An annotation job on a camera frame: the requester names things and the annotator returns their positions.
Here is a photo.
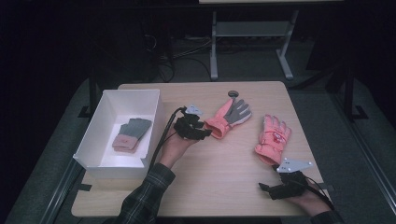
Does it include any black metal stand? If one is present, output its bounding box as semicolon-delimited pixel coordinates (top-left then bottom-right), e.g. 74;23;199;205
78;55;101;119
341;62;369;123

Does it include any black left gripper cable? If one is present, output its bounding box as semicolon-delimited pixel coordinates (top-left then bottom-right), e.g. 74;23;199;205
148;105;188;171

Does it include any pink ski glove grey palm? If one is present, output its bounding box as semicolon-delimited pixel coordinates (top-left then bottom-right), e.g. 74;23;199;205
204;98;252;140

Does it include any person's right hand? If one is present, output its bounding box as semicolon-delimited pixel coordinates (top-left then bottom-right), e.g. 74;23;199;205
288;184;332;217

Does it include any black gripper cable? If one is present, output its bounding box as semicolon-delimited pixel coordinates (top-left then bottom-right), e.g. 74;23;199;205
303;175;336;211
148;105;188;171

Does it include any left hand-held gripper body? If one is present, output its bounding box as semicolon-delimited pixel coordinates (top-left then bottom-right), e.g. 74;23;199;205
173;105;204;141

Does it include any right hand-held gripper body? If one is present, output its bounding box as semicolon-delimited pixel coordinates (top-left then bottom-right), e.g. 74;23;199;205
268;157;314;201

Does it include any grey knit glove pink cuff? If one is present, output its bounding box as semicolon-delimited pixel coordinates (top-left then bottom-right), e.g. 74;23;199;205
111;118;153;152
113;145;138;154

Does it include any black floor cable bundle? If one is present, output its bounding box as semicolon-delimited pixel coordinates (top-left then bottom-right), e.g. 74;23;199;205
142;33;213;84

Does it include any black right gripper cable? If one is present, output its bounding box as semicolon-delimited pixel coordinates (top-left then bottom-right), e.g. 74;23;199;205
303;175;336;211

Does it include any white box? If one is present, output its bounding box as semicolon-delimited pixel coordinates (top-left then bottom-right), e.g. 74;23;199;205
72;89;166;181

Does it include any person's left hand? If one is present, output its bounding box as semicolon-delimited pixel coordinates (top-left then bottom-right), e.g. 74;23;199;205
158;131;200;169

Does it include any grey metal desk frame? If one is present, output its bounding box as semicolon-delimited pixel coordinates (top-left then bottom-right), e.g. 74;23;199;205
209;8;300;82

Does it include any pink printed ski glove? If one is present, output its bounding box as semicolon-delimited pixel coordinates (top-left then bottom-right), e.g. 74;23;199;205
254;114;292;166

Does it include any metal floor rail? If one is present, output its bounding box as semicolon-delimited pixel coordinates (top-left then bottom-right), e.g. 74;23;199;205
39;160;84;224
329;91;396;217

